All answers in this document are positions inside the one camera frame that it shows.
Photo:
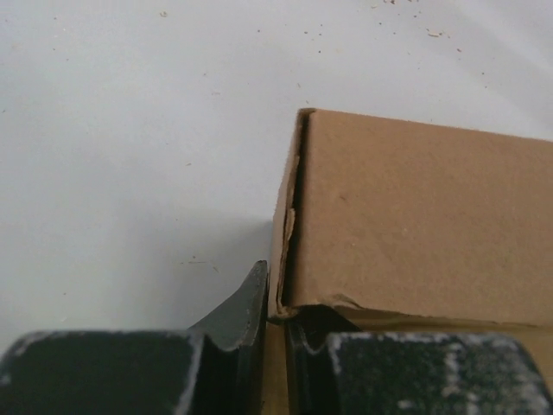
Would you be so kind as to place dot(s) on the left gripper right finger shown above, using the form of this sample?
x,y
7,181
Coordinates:
x,y
337,367

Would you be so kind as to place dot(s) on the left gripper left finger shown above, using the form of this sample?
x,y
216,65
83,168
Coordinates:
x,y
213,367

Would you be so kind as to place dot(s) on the brown cardboard box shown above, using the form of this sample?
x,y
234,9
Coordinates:
x,y
389,221

